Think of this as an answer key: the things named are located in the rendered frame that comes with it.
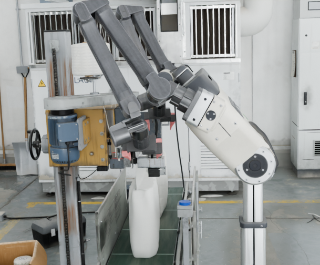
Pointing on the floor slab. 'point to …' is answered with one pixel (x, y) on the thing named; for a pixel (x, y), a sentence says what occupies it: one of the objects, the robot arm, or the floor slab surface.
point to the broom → (2, 140)
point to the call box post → (185, 241)
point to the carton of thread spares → (9, 249)
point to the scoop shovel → (23, 162)
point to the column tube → (66, 63)
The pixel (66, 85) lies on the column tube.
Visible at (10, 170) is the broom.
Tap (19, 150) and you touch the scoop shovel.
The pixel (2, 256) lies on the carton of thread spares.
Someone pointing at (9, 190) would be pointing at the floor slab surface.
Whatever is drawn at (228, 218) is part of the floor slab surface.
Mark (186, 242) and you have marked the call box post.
